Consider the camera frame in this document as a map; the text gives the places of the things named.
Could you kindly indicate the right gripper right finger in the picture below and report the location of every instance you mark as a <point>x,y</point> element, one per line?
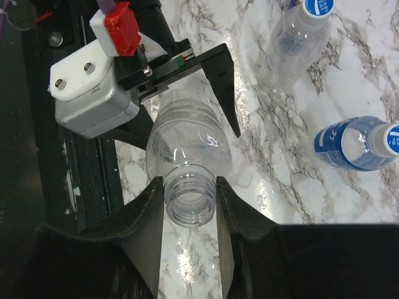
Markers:
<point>260,258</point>

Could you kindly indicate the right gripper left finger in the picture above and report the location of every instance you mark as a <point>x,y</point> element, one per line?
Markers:
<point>119,257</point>

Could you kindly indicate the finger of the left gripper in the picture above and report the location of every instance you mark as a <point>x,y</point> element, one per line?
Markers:
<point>218,67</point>
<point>135,132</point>

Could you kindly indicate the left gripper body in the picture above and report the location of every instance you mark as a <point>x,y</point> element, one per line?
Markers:
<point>138,79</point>

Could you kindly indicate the clear unlabelled plastic bottle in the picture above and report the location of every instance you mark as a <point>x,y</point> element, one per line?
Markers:
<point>293,47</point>

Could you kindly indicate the blue bottle cap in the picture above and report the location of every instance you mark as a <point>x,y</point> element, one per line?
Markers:
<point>315,12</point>
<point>383,140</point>

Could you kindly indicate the blue labelled plastic bottle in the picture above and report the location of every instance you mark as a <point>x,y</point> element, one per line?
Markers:
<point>343,145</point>

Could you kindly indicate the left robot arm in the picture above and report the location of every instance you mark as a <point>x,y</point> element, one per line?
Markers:
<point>152,24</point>

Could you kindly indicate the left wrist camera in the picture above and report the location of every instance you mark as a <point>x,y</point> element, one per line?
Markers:
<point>88,99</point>

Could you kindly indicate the black mounting rail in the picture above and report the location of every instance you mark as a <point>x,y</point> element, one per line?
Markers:
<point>48,173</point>

